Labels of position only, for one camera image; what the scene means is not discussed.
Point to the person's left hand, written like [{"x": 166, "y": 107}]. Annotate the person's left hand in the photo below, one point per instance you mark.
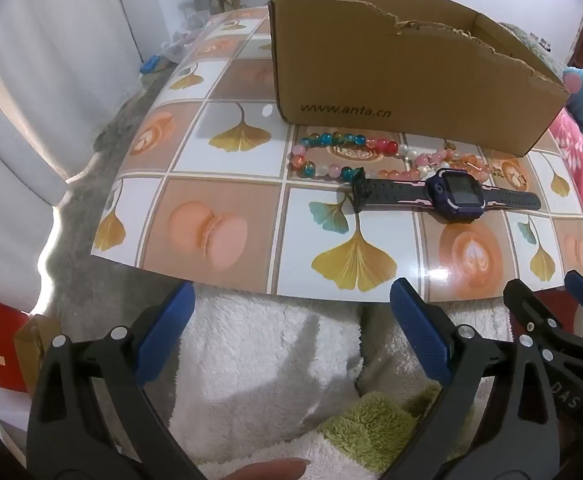
[{"x": 266, "y": 470}]

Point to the pink floral blanket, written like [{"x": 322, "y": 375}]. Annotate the pink floral blanket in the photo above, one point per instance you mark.
[{"x": 576, "y": 145}]

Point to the brown gift bag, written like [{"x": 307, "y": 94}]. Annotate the brown gift bag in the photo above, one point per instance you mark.
[{"x": 31, "y": 355}]

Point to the grey fuzzy blanket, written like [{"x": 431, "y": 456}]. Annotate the grey fuzzy blanket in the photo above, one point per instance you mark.
[{"x": 531, "y": 50}]

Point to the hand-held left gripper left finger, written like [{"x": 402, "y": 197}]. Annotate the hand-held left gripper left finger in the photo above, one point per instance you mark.
[{"x": 166, "y": 330}]

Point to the purple smartwatch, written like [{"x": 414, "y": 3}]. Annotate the purple smartwatch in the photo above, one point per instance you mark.
[{"x": 454, "y": 192}]

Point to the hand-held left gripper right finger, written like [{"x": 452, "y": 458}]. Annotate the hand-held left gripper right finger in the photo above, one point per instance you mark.
[{"x": 419, "y": 330}]

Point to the red gift bag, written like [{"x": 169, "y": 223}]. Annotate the red gift bag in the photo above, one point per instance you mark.
[{"x": 6, "y": 350}]

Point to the clear plastic bag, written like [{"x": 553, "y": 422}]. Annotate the clear plastic bag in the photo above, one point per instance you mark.
[{"x": 176, "y": 50}]

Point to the brown cardboard box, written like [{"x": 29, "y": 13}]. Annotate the brown cardboard box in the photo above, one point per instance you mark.
[{"x": 371, "y": 60}]

